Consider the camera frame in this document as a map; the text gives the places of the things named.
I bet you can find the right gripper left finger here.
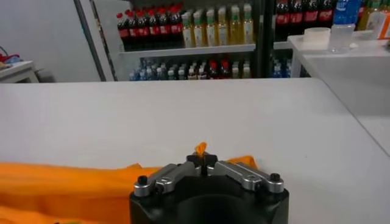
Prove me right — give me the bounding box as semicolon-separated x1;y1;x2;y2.
133;153;204;198

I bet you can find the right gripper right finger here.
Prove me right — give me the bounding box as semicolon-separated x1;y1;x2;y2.
203;153;285;194

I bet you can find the orange t-shirt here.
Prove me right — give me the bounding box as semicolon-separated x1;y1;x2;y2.
0;141;259;224

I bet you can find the white-cap dark drink bottle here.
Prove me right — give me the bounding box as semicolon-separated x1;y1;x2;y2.
165;64;177;80
186;63;197;80
176;63;187;80
197;62;208;80

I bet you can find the red-cap cola bottle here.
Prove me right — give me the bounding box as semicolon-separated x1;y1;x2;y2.
207;60;220;80
289;0;304;36
318;0;333;29
219;59;231;79
158;7;171;49
147;9;160;49
275;0;290;42
127;11;138;51
137;10;149;49
170;5;183;48
117;12;129;51
303;0;319;29

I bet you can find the white side table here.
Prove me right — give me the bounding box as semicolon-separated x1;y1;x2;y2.
0;60;39;83
288;30;390;118

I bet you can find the white tape roll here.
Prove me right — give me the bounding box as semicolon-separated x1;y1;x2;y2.
303;27;332;46

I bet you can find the clear water bottle blue label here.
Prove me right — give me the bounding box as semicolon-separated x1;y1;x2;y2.
330;0;363;52

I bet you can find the orange-lid plastic container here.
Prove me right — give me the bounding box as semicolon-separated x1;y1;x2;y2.
365;12;390;40

